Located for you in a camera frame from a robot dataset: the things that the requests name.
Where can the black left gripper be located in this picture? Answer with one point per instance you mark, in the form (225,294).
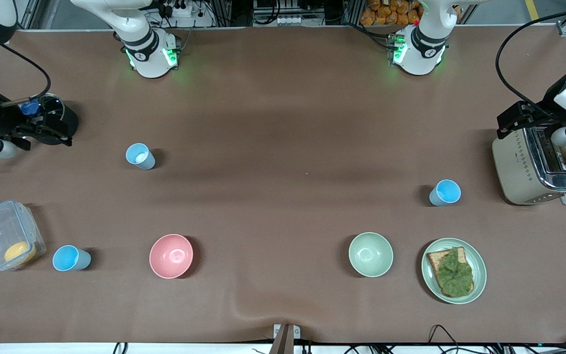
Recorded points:
(546,107)

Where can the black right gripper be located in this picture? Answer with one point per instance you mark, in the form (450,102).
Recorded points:
(2,124)

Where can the light blue plastic cup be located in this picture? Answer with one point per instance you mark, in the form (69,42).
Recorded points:
(140,156)
(445,192)
(70,258)

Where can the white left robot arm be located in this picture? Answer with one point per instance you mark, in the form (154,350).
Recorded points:
(425,49)

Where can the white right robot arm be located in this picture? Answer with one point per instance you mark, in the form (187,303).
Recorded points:
(148,49)

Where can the silver beige toaster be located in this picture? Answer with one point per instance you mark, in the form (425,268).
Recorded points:
(519,172)

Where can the yellow round food item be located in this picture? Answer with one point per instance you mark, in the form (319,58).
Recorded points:
(17,252)

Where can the pale green plate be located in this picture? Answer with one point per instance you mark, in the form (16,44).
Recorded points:
(479,268)

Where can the brown bread slice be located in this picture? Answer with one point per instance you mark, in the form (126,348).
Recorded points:
(433,260)

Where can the bag of orange buns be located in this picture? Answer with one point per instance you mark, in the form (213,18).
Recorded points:
(391,12)

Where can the green lettuce leaf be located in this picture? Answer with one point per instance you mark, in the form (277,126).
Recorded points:
(455,275)

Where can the white power strip with plugs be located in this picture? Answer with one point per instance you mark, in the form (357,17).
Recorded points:
(184,12)

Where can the pink bowl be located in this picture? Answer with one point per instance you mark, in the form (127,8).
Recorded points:
(171,255)

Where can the pale green bowl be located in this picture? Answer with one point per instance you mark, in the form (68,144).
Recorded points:
(370,254)

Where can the small white power strip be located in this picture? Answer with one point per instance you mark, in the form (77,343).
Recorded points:
(292,20)

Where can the aluminium table bracket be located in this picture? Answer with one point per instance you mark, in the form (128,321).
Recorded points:
(285,339)

